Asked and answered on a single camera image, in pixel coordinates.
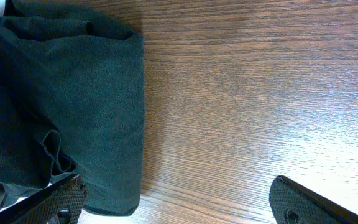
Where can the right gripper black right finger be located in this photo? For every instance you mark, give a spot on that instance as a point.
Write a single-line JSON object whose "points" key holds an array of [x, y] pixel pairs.
{"points": [[292, 203]]}

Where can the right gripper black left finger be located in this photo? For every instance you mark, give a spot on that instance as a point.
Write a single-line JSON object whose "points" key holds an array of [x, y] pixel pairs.
{"points": [[60, 203]]}

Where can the dark green t-shirt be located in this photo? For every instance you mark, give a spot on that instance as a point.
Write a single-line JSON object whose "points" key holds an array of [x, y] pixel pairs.
{"points": [[72, 101]]}

